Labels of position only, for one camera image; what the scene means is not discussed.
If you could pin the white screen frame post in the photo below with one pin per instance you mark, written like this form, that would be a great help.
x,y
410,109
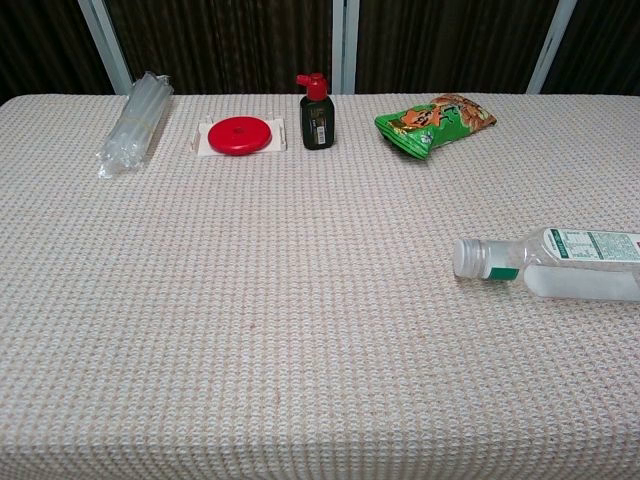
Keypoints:
x,y
352,45
551,50
338,45
104,45

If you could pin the black ink bottle red cap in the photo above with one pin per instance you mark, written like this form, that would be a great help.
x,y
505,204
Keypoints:
x,y
317,125

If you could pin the green orange snack bag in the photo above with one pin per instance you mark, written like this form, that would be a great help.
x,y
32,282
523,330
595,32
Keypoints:
x,y
425,131

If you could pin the clear plastic bottle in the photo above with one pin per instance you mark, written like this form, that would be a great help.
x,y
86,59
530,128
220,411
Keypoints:
x,y
575,280

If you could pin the clear bag of plastic tubes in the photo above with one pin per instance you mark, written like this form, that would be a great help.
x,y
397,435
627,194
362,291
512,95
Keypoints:
x,y
130,130

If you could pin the beige woven tablecloth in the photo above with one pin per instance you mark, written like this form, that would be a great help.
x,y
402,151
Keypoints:
x,y
300,310

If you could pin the red round disc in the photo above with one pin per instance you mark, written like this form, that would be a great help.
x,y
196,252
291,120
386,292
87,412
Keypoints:
x,y
202,146
240,137

